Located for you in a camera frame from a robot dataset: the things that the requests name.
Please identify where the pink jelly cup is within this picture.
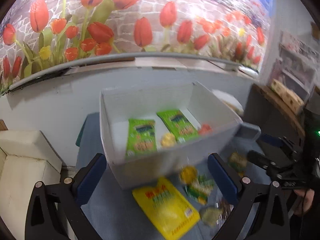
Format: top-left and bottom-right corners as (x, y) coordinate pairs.
(198, 124), (213, 135)

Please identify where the green snack bag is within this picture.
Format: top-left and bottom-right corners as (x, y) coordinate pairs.
(156, 109), (199, 143)
(126, 119), (157, 158)

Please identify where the orange jelly cup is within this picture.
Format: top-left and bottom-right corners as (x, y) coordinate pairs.
(161, 132), (176, 147)

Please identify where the person's right hand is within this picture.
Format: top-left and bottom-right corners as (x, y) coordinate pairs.
(294, 189), (315, 215)

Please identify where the white framed tray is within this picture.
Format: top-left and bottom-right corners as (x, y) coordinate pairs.
(235, 122), (261, 141)

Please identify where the wooden side shelf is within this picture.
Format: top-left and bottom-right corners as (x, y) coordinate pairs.
(251, 83), (305, 139)

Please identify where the clear dark snack packet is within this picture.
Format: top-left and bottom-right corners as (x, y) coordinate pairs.
(216, 198), (233, 227)

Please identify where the yellow square jelly cup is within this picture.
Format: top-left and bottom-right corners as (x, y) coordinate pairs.
(200, 206), (223, 228)

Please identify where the beige patterned box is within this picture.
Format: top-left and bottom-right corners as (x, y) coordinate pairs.
(270, 79), (304, 115)

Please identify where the green striped snack packet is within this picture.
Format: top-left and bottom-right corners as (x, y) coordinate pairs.
(184, 175), (215, 205)

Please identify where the cream sofa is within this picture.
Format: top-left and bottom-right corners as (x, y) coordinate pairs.
(1, 130), (62, 239)

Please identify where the yellow jelly cup behind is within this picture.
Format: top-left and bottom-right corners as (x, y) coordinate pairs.
(179, 165), (198, 185)

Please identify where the yellow snack bag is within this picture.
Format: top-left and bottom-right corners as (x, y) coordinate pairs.
(132, 177), (200, 239)

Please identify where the white cardboard box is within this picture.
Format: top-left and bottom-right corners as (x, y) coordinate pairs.
(100, 82), (242, 189)

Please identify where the white wire rack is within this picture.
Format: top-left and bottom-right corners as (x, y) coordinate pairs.
(269, 31), (319, 102)

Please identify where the tulip wall poster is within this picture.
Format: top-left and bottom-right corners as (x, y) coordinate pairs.
(1, 0), (272, 94)

